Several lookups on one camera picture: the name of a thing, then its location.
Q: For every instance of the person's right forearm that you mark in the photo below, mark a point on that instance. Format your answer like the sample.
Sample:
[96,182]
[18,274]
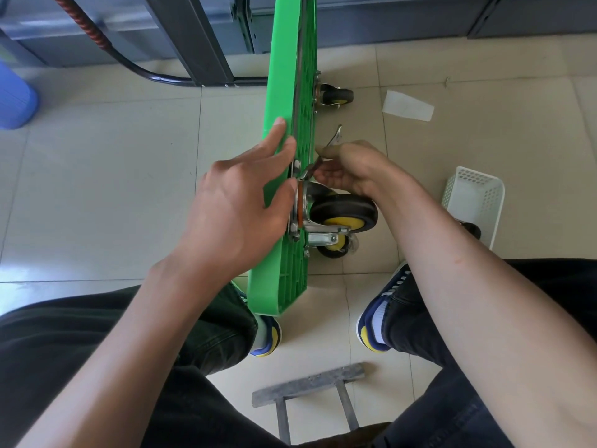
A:
[475,312]

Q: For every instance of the person's blue yellow shoe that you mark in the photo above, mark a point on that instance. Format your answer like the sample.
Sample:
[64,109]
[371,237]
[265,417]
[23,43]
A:
[373,321]
[268,338]

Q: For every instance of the person's left thumb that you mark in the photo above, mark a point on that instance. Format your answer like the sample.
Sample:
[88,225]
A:
[283,200]

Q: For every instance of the person's left blue yellow shoe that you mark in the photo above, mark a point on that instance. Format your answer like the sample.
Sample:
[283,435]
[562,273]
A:
[268,338]

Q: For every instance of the white plastic basket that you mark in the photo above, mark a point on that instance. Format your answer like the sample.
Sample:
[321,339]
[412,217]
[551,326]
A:
[473,200]

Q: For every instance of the silver metal wrench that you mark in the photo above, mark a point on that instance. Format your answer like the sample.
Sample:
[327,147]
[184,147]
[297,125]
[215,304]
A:
[332,139]

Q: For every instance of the large black yellow caster wheel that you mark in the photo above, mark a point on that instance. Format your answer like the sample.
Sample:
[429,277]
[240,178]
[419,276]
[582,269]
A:
[347,212]

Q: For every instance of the person's right fingers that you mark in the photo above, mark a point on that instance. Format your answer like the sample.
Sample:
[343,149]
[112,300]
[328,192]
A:
[332,171]

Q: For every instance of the person's right blue yellow shoe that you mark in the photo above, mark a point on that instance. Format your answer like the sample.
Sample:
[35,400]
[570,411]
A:
[373,321]

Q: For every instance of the black wheel behind basket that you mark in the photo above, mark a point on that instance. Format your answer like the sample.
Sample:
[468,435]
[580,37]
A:
[471,229]

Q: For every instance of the small black caster wheel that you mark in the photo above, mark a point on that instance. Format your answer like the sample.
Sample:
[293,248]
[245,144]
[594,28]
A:
[336,96]

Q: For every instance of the black yellow caster with brake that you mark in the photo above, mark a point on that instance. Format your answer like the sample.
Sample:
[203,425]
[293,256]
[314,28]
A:
[333,244]

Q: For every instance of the person's black trousers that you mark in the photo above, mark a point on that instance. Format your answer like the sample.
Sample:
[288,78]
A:
[51,331]

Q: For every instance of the blue plastic container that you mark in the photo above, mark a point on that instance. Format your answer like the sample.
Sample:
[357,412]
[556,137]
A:
[14,100]

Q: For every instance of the dark grey metal panel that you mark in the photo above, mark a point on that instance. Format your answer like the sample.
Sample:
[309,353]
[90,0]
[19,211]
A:
[193,37]

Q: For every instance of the person's right hand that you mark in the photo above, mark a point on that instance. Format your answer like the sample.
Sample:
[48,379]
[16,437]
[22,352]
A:
[361,167]

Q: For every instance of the grey metal stool frame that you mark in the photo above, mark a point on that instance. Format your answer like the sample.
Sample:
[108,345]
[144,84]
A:
[308,384]

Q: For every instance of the green plastic cart platform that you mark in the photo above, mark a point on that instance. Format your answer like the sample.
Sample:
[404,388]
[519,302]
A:
[284,79]

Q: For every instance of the person's left middle finger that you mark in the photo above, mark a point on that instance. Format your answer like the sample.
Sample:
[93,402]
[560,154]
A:
[261,137]

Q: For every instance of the white paper sheet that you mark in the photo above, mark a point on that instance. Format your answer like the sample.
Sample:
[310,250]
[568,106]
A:
[408,106]

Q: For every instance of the person's left forearm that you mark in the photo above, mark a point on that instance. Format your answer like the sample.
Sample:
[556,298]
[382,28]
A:
[140,349]

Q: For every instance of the person's left hand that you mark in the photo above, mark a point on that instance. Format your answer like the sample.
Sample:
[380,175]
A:
[224,219]

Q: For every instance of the grey metal cabinet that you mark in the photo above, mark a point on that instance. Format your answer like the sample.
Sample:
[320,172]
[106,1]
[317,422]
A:
[396,18]

